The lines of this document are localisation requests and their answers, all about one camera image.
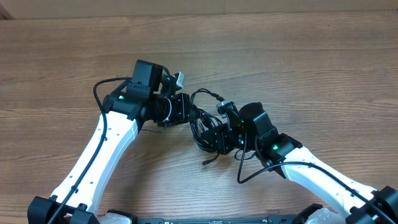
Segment black USB cable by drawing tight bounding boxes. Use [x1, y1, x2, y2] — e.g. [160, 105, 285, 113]
[188, 88, 225, 166]

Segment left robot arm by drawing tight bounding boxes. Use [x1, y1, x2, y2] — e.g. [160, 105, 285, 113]
[27, 60, 193, 224]

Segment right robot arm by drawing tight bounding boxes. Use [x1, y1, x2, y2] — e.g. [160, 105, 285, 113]
[200, 101, 397, 223]

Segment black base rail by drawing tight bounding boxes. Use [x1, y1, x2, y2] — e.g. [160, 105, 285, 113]
[99, 203, 343, 224]

